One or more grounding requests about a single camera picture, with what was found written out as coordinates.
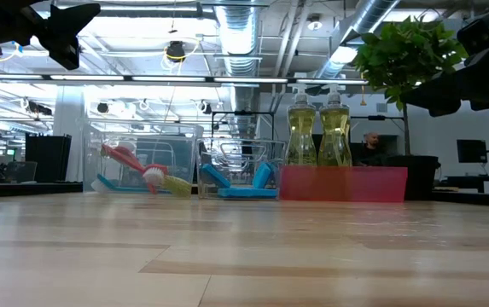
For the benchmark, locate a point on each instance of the yellow-bristled white dish brush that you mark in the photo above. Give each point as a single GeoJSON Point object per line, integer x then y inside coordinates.
{"type": "Point", "coordinates": [178, 185]}

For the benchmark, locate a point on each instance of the yellow dish soap pump bottle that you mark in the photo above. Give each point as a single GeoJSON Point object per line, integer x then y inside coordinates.
{"type": "Point", "coordinates": [301, 128]}
{"type": "Point", "coordinates": [334, 128]}

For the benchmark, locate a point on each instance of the large clear plastic bin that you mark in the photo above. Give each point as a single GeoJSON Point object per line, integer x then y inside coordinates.
{"type": "Point", "coordinates": [176, 145]}

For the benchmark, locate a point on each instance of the blue dish brush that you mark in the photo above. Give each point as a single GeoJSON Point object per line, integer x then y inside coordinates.
{"type": "Point", "coordinates": [103, 182]}

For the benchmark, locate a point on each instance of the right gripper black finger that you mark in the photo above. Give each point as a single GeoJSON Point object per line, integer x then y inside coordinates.
{"type": "Point", "coordinates": [440, 96]}

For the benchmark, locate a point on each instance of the black ceiling-hung device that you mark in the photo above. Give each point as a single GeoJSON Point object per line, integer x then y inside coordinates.
{"type": "Point", "coordinates": [176, 51]}

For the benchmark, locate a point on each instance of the dark background desk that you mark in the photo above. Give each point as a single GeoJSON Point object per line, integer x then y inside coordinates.
{"type": "Point", "coordinates": [474, 181]}

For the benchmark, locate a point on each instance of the black plant pot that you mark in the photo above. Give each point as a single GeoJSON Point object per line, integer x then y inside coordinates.
{"type": "Point", "coordinates": [419, 175]}

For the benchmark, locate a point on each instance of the green leafy plant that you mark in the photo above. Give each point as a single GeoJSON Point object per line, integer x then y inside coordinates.
{"type": "Point", "coordinates": [402, 55]}

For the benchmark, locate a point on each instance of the red translucent plastic bin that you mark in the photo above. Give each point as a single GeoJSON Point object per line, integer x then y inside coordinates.
{"type": "Point", "coordinates": [342, 183]}

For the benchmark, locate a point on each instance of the small clear plastic bin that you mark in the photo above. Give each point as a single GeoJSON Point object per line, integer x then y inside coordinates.
{"type": "Point", "coordinates": [240, 149]}

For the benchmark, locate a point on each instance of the person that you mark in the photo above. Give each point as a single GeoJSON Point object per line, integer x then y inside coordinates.
{"type": "Point", "coordinates": [370, 147]}

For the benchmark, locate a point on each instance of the silver ventilation duct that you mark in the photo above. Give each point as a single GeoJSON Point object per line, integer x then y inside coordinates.
{"type": "Point", "coordinates": [237, 38]}

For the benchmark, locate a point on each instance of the black computer monitor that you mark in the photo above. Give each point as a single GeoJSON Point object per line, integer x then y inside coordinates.
{"type": "Point", "coordinates": [472, 151]}

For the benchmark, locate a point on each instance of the blue kitchen sponge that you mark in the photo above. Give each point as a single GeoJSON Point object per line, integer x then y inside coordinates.
{"type": "Point", "coordinates": [248, 193]}
{"type": "Point", "coordinates": [214, 175]}
{"type": "Point", "coordinates": [263, 175]}

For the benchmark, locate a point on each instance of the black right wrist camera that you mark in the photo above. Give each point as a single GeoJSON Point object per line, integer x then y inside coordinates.
{"type": "Point", "coordinates": [476, 34]}

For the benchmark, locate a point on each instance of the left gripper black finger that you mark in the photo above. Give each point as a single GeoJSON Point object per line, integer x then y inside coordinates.
{"type": "Point", "coordinates": [67, 25]}
{"type": "Point", "coordinates": [65, 55]}

